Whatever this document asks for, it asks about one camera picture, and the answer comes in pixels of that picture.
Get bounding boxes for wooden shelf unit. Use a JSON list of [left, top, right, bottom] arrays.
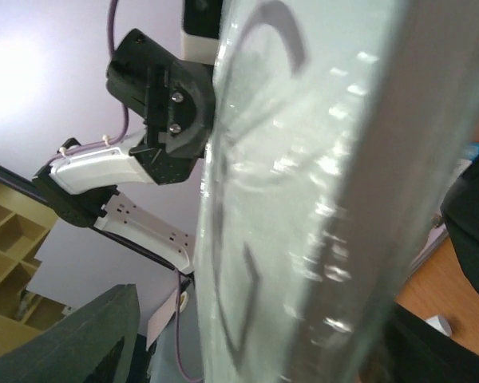
[[0, 183, 66, 356]]

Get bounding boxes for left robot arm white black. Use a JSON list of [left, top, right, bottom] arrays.
[[33, 29, 218, 274]]

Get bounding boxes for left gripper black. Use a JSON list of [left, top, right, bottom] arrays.
[[106, 29, 216, 185]]

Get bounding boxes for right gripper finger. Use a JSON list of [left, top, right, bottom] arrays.
[[0, 284, 140, 383]]

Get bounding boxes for dog picture book purple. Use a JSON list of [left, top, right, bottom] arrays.
[[410, 142, 479, 275]]

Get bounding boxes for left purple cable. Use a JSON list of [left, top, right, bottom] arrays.
[[55, 0, 208, 383]]

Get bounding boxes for grey book letter G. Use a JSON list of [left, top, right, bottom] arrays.
[[195, 1, 479, 382]]

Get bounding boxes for black student backpack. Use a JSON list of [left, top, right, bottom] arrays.
[[359, 156, 479, 382]]

